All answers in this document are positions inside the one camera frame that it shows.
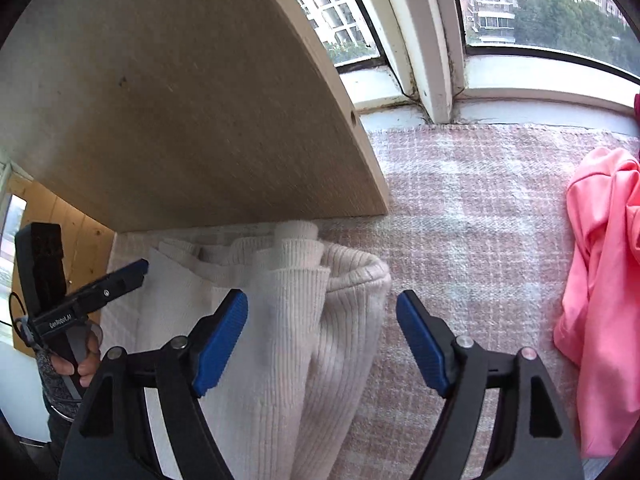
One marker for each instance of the person's black jacket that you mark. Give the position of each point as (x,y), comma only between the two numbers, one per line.
(57,435)

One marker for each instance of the light wooden board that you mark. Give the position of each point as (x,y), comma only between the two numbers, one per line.
(175,100)

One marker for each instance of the person's left hand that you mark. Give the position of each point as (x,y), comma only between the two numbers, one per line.
(90,360)

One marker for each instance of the pink plaid blanket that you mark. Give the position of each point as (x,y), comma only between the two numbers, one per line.
(475,200)

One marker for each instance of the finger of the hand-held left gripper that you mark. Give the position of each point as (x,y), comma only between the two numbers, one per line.
(120,277)

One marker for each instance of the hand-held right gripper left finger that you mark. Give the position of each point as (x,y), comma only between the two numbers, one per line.
(222,340)

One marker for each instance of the white window frame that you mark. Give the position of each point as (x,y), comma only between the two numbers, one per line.
(430,60)

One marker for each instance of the pink garment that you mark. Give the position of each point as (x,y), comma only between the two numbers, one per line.
(605,270)

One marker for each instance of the pine plank panel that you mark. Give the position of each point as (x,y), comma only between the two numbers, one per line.
(75,230)

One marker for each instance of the dark red garment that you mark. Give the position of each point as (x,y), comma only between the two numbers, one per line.
(637,105)

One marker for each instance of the cream knit sweater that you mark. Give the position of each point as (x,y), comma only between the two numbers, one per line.
(310,340)

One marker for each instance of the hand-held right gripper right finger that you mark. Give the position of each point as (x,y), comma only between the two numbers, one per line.
(420,340)

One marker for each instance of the person's left forearm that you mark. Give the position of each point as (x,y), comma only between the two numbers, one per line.
(52,390)

